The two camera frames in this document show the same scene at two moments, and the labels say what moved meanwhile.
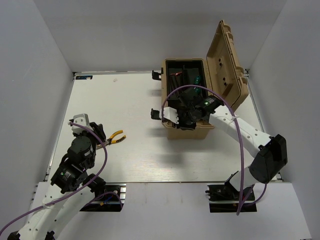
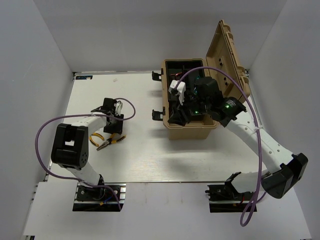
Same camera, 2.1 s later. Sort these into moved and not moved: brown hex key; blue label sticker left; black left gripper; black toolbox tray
Moved: black left gripper
Not moved: blue label sticker left; brown hex key; black toolbox tray
